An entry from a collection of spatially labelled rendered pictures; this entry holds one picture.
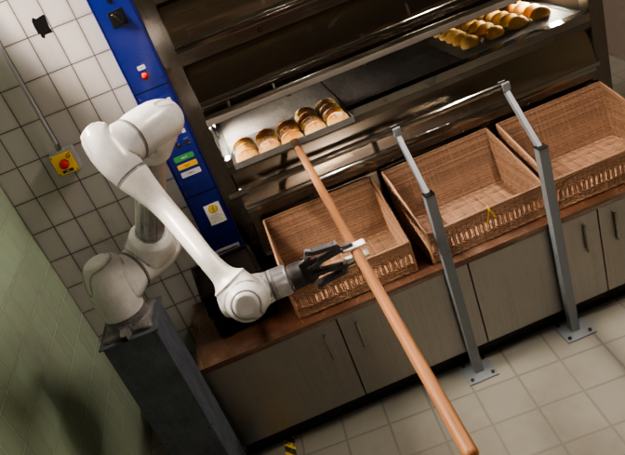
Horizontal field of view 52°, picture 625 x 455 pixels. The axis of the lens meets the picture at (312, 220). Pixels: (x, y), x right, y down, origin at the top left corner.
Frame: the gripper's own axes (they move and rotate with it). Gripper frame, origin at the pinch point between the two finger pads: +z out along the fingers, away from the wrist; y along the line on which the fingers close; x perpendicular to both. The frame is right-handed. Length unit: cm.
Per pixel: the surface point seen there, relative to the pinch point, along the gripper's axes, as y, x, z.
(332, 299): 58, -67, -10
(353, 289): 58, -67, 0
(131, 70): -50, -113, -50
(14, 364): 14, -39, -120
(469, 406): 119, -42, 28
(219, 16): -57, -115, -9
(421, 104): 12, -119, 63
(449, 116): 22, -115, 73
